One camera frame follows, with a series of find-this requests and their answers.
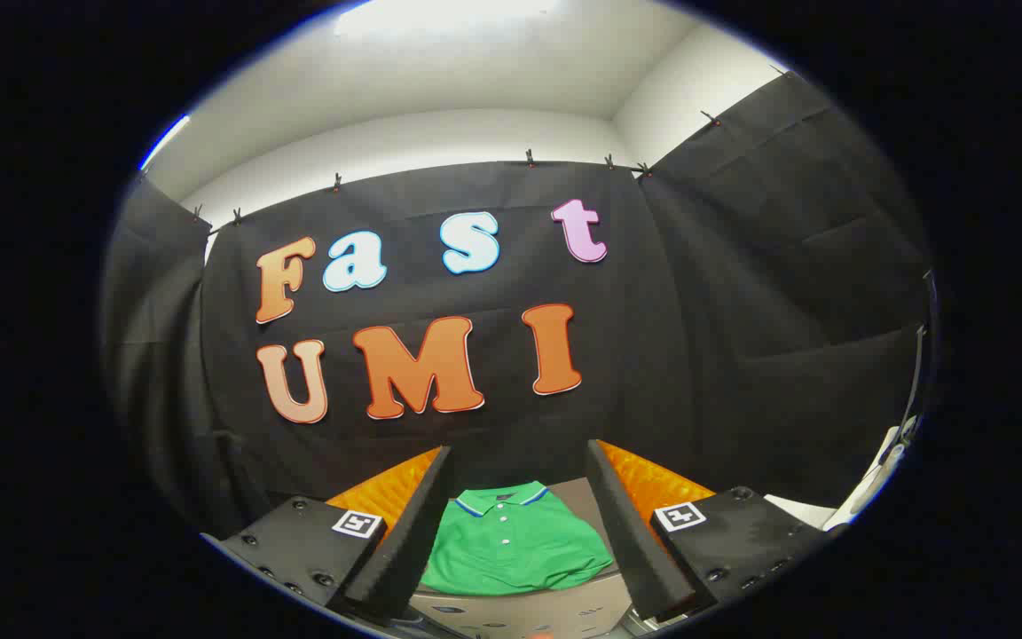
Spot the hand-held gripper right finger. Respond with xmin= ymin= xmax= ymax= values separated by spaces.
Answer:
xmin=586 ymin=438 xmax=851 ymax=624

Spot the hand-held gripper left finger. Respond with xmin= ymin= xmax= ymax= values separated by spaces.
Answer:
xmin=200 ymin=446 xmax=455 ymax=623

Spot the green polo shirt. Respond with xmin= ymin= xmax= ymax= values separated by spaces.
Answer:
xmin=420 ymin=481 xmax=614 ymax=596

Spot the black backdrop cloth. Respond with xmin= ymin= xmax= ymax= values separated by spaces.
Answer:
xmin=101 ymin=71 xmax=936 ymax=542

